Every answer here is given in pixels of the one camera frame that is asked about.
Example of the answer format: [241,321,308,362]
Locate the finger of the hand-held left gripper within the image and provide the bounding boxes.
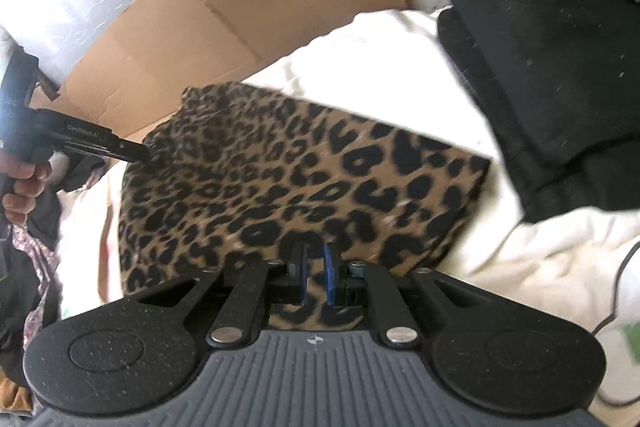
[102,137,152,164]

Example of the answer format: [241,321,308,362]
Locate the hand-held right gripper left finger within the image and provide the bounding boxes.
[127,243,308,349]

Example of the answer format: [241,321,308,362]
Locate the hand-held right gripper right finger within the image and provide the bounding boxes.
[324,243,493,349]

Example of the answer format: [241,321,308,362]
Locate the leopard print pants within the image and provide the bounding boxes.
[117,82,493,333]

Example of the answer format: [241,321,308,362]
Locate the folded black clothes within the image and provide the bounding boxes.
[437,0,640,225]

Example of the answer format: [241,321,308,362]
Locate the person's left hand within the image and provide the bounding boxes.
[0,153,54,228]

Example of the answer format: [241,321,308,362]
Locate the floral patterned garment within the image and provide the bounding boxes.
[10,222,66,348]

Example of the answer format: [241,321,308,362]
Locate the black garment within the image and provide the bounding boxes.
[0,154,108,388]

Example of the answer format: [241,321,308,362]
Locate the cream bear print blanket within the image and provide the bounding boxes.
[55,9,640,408]

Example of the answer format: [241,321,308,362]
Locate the black cable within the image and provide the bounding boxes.
[592,241,640,340]

